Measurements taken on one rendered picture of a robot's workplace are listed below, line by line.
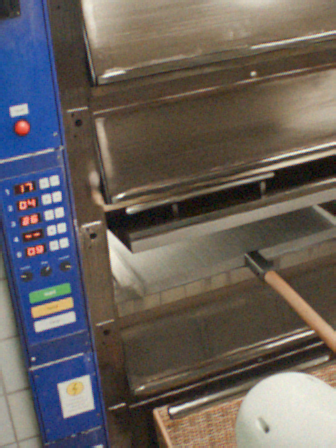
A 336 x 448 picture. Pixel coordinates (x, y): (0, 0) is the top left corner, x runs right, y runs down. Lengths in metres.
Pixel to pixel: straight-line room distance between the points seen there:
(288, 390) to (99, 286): 1.00
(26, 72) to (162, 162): 0.37
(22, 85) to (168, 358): 0.79
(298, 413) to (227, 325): 1.18
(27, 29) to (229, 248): 0.80
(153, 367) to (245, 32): 0.82
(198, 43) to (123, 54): 0.16
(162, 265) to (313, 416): 1.15
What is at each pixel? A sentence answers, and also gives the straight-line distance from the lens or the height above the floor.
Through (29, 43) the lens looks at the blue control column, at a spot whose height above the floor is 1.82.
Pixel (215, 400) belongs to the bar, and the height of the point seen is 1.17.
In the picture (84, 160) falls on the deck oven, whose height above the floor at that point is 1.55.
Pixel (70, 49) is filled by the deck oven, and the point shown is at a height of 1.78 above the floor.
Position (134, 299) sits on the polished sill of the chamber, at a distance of 1.82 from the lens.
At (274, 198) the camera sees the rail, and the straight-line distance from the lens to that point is 1.67.
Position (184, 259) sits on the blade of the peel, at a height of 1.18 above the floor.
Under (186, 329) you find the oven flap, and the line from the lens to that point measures 1.95.
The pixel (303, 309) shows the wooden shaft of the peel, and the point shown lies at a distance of 1.73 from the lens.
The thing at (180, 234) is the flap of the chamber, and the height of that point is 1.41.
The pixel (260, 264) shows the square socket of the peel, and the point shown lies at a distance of 1.85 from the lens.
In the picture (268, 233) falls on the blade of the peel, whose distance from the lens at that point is 2.03.
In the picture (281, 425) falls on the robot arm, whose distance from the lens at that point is 0.82.
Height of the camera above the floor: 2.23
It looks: 30 degrees down
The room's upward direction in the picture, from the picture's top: 4 degrees counter-clockwise
